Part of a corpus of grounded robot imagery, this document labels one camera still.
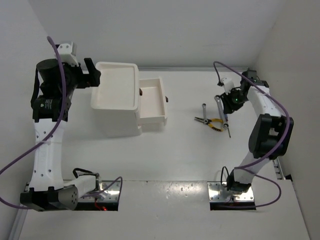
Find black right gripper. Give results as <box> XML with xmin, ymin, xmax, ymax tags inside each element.
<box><xmin>220</xmin><ymin>88</ymin><xmax>249</xmax><ymax>114</ymax></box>

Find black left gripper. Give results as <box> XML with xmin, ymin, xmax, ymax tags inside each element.
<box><xmin>57</xmin><ymin>59</ymin><xmax>100</xmax><ymax>97</ymax></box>

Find blue handle screwdriver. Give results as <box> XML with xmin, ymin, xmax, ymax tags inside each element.
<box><xmin>224</xmin><ymin>114</ymin><xmax>231</xmax><ymax>139</ymax></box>

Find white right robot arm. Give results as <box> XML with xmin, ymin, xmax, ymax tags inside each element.
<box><xmin>219</xmin><ymin>70</ymin><xmax>294</xmax><ymax>194</ymax></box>

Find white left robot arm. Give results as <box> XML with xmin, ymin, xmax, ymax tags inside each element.
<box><xmin>20</xmin><ymin>58</ymin><xmax>101</xmax><ymax>212</ymax></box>

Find long silver ratchet wrench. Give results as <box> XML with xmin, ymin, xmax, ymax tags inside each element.
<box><xmin>214</xmin><ymin>95</ymin><xmax>227</xmax><ymax>129</ymax></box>

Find short silver wrench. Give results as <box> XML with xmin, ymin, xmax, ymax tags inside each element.
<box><xmin>202</xmin><ymin>103</ymin><xmax>208</xmax><ymax>125</ymax></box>

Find white drawer cabinet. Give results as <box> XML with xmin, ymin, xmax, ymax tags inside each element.
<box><xmin>90</xmin><ymin>61</ymin><xmax>142</xmax><ymax>138</ymax></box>

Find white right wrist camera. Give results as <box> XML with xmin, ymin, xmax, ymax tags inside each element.
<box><xmin>218</xmin><ymin>77</ymin><xmax>235</xmax><ymax>95</ymax></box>

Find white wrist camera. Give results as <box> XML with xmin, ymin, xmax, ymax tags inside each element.
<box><xmin>218</xmin><ymin>77</ymin><xmax>235</xmax><ymax>95</ymax></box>
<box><xmin>57</xmin><ymin>41</ymin><xmax>79</xmax><ymax>67</ymax></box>

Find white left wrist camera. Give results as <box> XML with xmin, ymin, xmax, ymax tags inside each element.
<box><xmin>57</xmin><ymin>41</ymin><xmax>79</xmax><ymax>67</ymax></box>

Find yellow handle pliers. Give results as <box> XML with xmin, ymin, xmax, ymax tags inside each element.
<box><xmin>194</xmin><ymin>117</ymin><xmax>223</xmax><ymax>132</ymax></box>

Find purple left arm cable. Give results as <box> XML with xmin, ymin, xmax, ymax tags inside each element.
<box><xmin>0</xmin><ymin>36</ymin><xmax>123</xmax><ymax>210</ymax></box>

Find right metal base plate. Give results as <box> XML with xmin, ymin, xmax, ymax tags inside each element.
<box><xmin>207</xmin><ymin>181</ymin><xmax>255</xmax><ymax>204</ymax></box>

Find metal base plate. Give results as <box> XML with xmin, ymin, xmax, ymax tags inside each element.
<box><xmin>207</xmin><ymin>181</ymin><xmax>255</xmax><ymax>204</ymax></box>
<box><xmin>78</xmin><ymin>180</ymin><xmax>122</xmax><ymax>203</ymax></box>

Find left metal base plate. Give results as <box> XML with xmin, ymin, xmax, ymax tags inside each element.
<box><xmin>78</xmin><ymin>180</ymin><xmax>122</xmax><ymax>203</ymax></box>

